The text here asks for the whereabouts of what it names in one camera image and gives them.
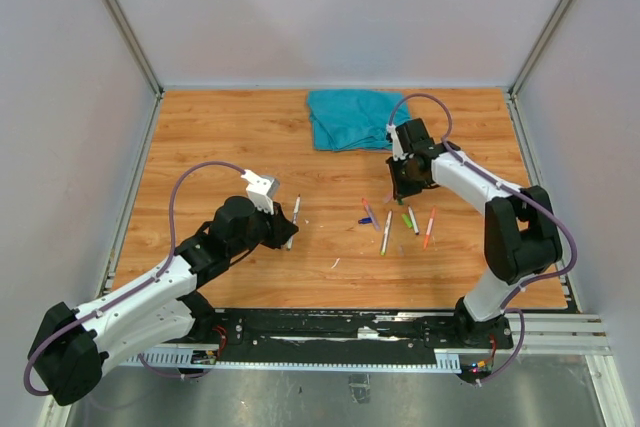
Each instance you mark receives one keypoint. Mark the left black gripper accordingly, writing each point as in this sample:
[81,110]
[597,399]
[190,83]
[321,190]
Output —
[281,227]

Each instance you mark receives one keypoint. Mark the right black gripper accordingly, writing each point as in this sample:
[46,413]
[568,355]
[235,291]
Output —
[401,190]

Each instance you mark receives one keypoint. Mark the white pen green cap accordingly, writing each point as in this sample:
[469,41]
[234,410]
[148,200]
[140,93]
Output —
[294,220]

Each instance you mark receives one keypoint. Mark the white pen yellow-green tip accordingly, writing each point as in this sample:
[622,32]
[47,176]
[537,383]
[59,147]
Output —
[386,233]

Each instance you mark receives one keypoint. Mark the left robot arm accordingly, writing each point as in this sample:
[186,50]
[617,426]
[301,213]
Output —
[74,348]

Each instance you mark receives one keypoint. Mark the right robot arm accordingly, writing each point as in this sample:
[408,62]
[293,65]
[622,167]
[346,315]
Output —
[520,240]

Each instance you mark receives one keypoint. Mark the black tipped white pen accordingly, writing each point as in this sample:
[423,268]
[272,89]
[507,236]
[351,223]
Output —
[413,219]

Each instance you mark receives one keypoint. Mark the orange pen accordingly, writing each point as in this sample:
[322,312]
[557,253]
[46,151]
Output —
[429,228]

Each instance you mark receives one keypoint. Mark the pink marker on table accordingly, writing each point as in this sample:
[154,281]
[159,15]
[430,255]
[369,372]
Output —
[370,214]

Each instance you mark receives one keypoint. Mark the teal folded cloth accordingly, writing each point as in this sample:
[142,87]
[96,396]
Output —
[350,119]

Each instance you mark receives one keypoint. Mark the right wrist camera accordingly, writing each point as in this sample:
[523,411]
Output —
[398,152]

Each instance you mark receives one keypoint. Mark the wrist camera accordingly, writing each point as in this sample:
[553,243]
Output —
[261,190]
[398,152]

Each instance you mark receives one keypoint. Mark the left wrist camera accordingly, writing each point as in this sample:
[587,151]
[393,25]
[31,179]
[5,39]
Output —
[261,190]

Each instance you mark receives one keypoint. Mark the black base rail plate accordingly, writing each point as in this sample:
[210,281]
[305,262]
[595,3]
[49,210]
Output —
[351,337]

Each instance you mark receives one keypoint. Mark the grey slotted cable duct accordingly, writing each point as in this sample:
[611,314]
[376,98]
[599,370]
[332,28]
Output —
[196,359]

